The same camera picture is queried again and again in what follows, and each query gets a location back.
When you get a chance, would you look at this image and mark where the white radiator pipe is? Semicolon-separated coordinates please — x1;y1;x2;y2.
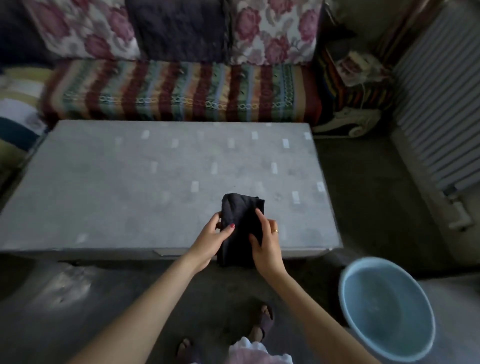
443;190;474;231

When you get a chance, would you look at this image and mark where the person's left forearm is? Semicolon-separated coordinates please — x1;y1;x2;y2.
67;253;205;364

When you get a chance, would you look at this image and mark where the armchair with striped cover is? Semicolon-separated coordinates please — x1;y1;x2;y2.
313;35;395;138

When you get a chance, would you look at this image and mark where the person's right forearm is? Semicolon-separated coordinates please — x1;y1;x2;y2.
261;267;380;364

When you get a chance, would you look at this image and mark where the white ribbed radiator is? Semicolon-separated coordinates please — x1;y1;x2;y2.
391;3;480;196

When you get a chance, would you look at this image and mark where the group of white tape marks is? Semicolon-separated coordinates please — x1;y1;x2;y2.
75;122;327;244

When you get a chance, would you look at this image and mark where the brown sandal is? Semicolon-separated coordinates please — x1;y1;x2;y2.
175;337;197;364
249;303;275;343

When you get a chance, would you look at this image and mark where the person's right hand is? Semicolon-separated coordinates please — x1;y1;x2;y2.
249;208;288;281

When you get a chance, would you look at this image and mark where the dark purple sofa cushion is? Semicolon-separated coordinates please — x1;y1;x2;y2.
125;0;232;64

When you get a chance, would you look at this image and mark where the white red paper packet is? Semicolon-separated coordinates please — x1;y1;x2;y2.
334;50;376;88

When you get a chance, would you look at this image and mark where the light blue plastic basin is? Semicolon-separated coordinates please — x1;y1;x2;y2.
338;257;437;363

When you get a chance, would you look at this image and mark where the black cloth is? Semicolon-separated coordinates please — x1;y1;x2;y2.
216;193;266;268

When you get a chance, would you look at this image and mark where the person's left hand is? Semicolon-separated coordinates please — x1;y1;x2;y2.
185;212;236;274

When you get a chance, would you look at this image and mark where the yellow white striped blanket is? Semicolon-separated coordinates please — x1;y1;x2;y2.
0;67;52;167

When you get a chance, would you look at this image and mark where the white pink garment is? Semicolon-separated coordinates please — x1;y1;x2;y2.
228;336;294;364

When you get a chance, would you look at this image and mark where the floral sofa cushion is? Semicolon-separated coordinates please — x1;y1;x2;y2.
22;0;142;61
228;0;324;67

